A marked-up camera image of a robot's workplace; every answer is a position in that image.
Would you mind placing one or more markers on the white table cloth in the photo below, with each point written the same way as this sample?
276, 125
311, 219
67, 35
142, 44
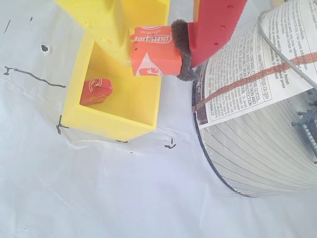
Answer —
99, 186

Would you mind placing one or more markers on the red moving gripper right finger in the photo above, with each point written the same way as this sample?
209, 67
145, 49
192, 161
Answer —
213, 27

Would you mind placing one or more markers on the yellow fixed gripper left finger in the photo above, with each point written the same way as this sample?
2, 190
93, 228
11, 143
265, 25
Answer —
104, 22

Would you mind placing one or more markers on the yellow three-compartment box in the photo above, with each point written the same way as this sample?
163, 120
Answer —
109, 119

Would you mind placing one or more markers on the orange candy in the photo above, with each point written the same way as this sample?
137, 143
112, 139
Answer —
96, 91
156, 54

